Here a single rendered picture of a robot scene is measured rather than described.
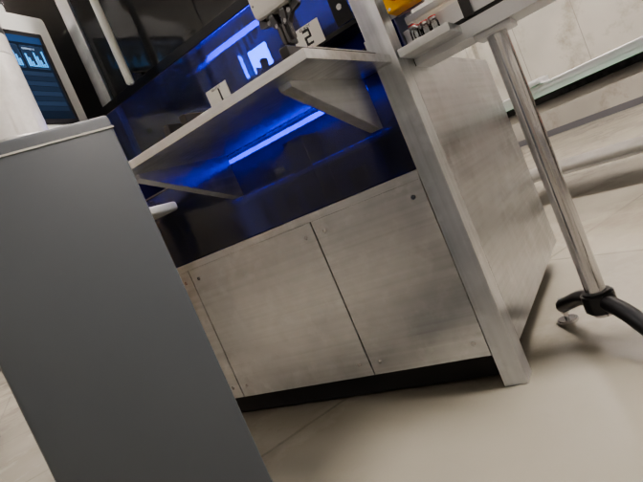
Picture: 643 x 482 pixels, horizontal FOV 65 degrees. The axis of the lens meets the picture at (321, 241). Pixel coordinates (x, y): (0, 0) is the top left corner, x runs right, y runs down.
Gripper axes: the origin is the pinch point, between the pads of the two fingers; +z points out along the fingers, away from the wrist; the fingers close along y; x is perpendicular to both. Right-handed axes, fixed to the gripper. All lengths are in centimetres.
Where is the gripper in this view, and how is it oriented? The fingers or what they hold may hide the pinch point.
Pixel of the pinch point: (288, 35)
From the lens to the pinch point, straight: 116.0
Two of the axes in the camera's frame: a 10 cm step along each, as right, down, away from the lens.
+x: -4.8, 2.8, -8.3
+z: 3.9, 9.2, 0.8
